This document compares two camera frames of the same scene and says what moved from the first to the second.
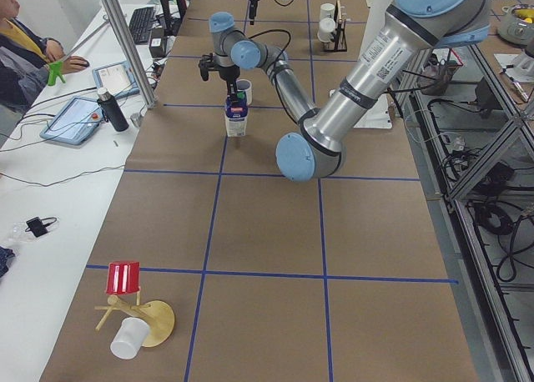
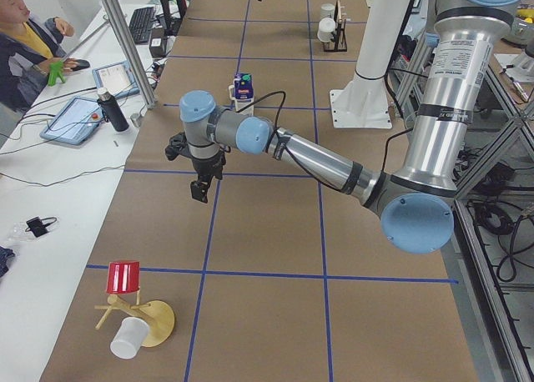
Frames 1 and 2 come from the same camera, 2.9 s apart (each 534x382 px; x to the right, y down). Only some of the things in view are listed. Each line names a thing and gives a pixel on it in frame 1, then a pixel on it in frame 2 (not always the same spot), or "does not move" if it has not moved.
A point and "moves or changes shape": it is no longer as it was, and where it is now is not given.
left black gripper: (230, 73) -> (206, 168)
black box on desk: (157, 46) does not move
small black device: (37, 227) does not move
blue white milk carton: (236, 116) moves or changes shape
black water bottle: (112, 110) does not move
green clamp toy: (55, 67) does not move
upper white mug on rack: (327, 11) does not move
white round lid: (326, 27) does not move
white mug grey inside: (245, 85) moves or changes shape
